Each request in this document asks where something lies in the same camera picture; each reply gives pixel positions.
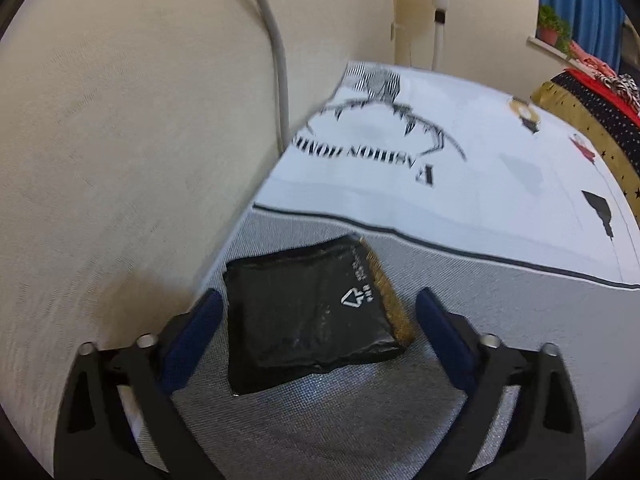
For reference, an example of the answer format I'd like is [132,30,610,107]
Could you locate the grey and white table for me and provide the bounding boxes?
[130,60,640,480]

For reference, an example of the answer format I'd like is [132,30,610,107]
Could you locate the white standing fan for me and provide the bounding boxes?
[400,0,491,72]

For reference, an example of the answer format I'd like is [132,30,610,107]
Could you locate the black plastic packet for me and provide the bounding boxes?
[222,234,416,395]

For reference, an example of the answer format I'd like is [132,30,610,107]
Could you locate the black white striped cloth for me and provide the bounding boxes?
[595,72,640,108]

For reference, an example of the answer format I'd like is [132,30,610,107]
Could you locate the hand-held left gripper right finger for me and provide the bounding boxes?
[415,287,587,480]

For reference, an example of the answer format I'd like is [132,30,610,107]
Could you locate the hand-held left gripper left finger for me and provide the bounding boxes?
[53,287,226,480]

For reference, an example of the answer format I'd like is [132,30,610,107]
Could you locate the bed with starry blanket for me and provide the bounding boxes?
[530,69,640,233]

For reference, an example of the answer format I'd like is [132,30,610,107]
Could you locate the potted green plant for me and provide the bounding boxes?
[536,5,573,53]

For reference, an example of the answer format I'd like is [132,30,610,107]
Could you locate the pink cloth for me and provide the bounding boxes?
[567,40,618,76]

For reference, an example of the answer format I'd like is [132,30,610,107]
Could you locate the grey wall cable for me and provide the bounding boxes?
[241,0,291,156]

